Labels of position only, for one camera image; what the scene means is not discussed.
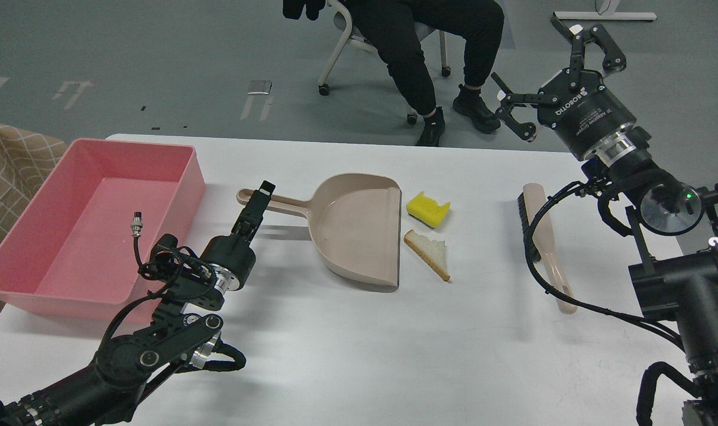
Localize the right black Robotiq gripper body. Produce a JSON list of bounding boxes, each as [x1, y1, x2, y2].
[[538, 70, 637, 161]]

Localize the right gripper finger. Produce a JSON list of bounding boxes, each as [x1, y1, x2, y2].
[[551, 14, 627, 78], [491, 72, 558, 142]]

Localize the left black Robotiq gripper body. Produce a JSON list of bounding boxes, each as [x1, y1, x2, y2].
[[200, 234, 256, 292]]

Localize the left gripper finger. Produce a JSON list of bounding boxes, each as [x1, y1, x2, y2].
[[232, 180, 276, 242]]

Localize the beige plastic dustpan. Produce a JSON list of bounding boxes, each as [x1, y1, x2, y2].
[[267, 173, 402, 293]]

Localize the beige hand brush black bristles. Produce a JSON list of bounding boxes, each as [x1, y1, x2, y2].
[[518, 183, 574, 298]]

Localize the yellow green sponge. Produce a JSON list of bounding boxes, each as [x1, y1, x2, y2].
[[406, 191, 451, 229]]

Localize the bread slice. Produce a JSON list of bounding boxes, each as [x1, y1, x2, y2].
[[403, 230, 451, 282]]

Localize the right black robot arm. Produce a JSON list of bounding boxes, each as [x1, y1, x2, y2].
[[492, 13, 718, 425]]

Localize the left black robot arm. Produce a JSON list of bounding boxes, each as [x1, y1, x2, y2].
[[0, 181, 275, 425]]

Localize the pink plastic bin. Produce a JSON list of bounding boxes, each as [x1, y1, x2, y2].
[[0, 138, 206, 321]]

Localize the white desk base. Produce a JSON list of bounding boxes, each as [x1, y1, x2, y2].
[[553, 1, 658, 22]]

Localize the seated person in black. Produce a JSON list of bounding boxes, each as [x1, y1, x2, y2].
[[283, 0, 506, 147]]

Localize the grey floor socket plate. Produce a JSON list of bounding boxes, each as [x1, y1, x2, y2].
[[247, 80, 273, 95]]

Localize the white office chair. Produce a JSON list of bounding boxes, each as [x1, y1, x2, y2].
[[318, 1, 451, 96]]

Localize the tan checkered cloth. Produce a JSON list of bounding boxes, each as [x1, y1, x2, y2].
[[0, 118, 67, 344]]

